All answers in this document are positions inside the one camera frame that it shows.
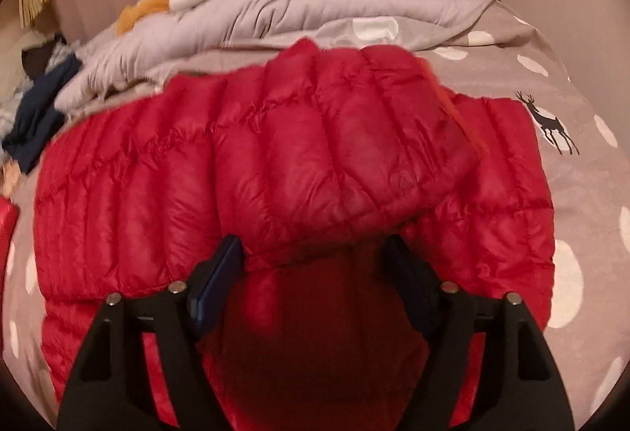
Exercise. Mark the navy blue garment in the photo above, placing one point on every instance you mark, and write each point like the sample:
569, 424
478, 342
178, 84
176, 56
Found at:
39, 116

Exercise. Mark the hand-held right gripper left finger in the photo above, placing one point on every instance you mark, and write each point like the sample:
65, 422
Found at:
216, 285

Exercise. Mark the grey quilt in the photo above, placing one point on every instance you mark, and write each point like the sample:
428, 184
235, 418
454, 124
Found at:
295, 2

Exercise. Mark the red down jacket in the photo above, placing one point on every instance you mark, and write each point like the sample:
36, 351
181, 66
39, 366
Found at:
295, 140

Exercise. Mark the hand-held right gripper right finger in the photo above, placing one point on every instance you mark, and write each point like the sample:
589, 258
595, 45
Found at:
411, 285

